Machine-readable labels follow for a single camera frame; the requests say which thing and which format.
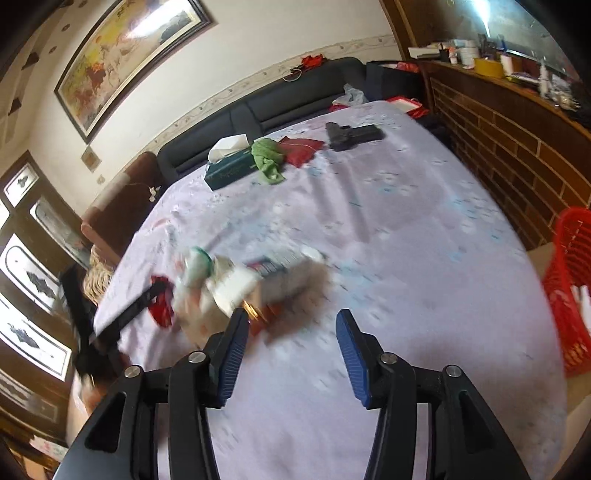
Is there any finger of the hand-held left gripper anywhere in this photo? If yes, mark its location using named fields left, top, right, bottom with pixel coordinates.
left=92, top=282, right=168, bottom=344

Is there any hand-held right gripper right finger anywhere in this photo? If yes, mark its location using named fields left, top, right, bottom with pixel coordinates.
left=335, top=309, right=529, bottom=480

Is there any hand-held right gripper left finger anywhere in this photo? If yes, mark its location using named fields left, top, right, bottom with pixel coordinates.
left=53, top=308, right=251, bottom=480

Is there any red wrapper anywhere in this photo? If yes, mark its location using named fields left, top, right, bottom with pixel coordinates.
left=151, top=275, right=175, bottom=328

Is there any white milk carton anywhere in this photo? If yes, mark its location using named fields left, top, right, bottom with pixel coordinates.
left=205, top=251, right=331, bottom=328

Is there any red plastic basket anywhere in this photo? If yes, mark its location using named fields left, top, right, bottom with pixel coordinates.
left=542, top=207, right=591, bottom=378

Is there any white glove green cuff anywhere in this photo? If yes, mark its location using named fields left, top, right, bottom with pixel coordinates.
left=178, top=247, right=215, bottom=289

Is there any wooden glazed door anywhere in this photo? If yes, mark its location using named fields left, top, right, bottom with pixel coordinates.
left=0, top=150, right=93, bottom=444

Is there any brown armchair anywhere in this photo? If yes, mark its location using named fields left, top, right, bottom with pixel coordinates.
left=81, top=151, right=167, bottom=259

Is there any floral tablecloth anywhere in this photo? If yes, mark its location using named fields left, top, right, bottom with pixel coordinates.
left=67, top=99, right=568, bottom=480

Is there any dark green tissue box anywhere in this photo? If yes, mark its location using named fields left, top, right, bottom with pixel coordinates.
left=204, top=134, right=257, bottom=191

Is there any green cloth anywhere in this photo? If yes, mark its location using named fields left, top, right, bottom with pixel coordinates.
left=250, top=137, right=286, bottom=185

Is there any red pouch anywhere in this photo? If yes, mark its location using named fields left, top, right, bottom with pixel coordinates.
left=277, top=136, right=324, bottom=167

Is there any black toy pistol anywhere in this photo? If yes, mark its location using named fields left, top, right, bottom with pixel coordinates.
left=325, top=121, right=385, bottom=152

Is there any wooden brick-pattern cabinet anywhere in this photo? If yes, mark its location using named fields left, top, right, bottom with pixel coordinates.
left=379, top=0, right=591, bottom=259

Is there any black sofa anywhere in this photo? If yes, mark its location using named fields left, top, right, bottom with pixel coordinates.
left=157, top=56, right=370, bottom=181

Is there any grey plastic bag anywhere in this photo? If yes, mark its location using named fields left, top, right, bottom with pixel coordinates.
left=332, top=84, right=368, bottom=106

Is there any etched glass panel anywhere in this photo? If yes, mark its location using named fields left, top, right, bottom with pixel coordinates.
left=434, top=0, right=573, bottom=61

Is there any small wall plaque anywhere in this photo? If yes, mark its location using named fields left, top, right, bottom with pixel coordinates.
left=81, top=145, right=101, bottom=174

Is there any framed wall painting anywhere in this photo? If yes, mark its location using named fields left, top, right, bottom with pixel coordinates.
left=54, top=0, right=217, bottom=145

